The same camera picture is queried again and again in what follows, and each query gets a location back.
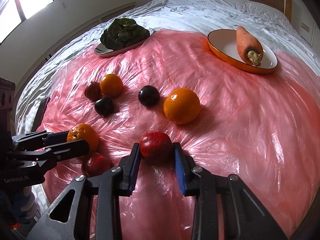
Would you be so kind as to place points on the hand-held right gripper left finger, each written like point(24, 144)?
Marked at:
point(135, 170)

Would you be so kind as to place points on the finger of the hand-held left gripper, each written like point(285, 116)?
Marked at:
point(56, 137)
point(72, 148)

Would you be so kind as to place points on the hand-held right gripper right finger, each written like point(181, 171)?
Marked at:
point(179, 170)

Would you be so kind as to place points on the orange with dark blemishes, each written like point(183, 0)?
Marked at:
point(85, 133)

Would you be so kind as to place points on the red apple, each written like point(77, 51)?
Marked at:
point(155, 146)
point(96, 165)

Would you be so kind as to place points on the dark purple plum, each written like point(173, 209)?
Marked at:
point(149, 95)
point(104, 106)

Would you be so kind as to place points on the reddish purple plum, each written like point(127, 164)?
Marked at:
point(92, 90)

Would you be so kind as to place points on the pink plastic sheet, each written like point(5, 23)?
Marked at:
point(225, 130)

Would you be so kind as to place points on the large orange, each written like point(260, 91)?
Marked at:
point(182, 106)

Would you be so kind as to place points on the small orange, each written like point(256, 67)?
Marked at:
point(111, 85)

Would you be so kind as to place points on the black rimmed white plate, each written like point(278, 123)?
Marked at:
point(112, 52)

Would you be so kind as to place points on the green bok choy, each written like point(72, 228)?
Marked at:
point(122, 32)

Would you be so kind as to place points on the orange rimmed white plate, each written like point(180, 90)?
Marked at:
point(225, 45)

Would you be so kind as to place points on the window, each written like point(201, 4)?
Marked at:
point(15, 7)

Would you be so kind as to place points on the carrot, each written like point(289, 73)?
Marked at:
point(247, 42)

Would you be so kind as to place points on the white bed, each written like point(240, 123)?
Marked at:
point(175, 12)

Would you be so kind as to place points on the wall socket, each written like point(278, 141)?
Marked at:
point(305, 26)

